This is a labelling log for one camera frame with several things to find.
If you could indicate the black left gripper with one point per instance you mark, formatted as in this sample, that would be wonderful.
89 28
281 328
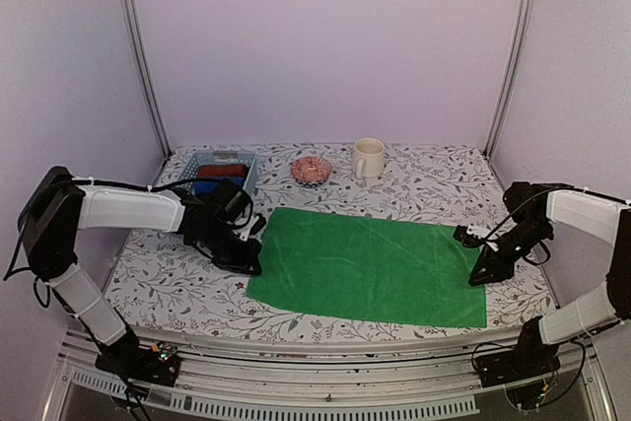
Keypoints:
245 265

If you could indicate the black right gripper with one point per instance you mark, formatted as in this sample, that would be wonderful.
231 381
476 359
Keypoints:
495 264

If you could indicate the green microfibre towel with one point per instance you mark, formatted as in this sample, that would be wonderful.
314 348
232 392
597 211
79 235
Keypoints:
367 269

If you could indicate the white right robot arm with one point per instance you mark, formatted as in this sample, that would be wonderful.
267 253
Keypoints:
558 265

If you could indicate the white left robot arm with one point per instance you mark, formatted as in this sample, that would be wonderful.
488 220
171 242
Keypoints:
64 206

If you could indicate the blue rolled towel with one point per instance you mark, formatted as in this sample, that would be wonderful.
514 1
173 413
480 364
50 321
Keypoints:
202 187

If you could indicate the light blue plastic basket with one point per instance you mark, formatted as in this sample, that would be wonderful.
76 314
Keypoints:
200 158

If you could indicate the red rolled towel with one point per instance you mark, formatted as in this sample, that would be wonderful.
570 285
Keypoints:
218 171

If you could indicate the red patterned small bowl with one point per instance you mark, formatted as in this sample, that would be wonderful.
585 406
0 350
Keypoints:
311 171

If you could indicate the cream ceramic mug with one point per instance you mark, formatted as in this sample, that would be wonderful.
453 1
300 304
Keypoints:
368 158

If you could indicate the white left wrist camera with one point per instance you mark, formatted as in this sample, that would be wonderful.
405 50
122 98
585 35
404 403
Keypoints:
253 227

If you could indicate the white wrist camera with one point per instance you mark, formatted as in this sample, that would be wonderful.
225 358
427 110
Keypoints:
253 227
474 237

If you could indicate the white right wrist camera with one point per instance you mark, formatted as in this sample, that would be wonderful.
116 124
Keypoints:
474 237

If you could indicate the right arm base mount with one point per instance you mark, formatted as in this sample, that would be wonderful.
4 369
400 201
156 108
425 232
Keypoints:
529 358

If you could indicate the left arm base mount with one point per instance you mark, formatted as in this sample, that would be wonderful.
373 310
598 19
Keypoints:
158 364

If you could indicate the aluminium front rail frame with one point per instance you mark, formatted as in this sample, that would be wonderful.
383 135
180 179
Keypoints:
238 379

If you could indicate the aluminium right corner post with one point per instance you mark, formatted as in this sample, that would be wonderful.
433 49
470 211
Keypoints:
509 78

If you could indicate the aluminium corner post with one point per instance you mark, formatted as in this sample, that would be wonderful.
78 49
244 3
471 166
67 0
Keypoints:
509 78
132 24

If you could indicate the aluminium left corner post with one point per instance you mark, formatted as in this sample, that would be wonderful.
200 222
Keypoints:
132 24

